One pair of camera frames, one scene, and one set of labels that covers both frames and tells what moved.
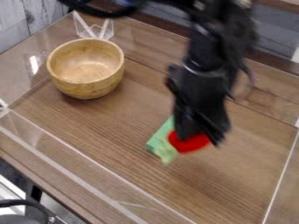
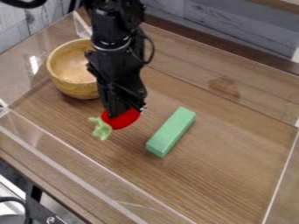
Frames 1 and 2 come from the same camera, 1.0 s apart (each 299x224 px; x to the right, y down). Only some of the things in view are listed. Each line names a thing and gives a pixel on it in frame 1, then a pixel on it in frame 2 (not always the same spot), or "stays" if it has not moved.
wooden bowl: [85, 66] stays
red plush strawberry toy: [192, 143] to [121, 121]
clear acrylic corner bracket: [93, 31] stays
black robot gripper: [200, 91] to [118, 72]
